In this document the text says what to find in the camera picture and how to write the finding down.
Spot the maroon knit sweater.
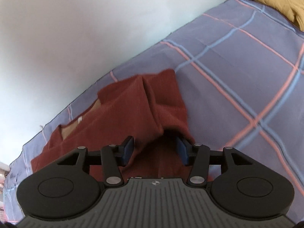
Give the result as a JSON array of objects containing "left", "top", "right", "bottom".
[{"left": 31, "top": 70, "right": 194, "bottom": 180}]

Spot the blue plaid bed sheet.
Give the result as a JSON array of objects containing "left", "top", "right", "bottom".
[{"left": 4, "top": 0, "right": 303, "bottom": 223}]

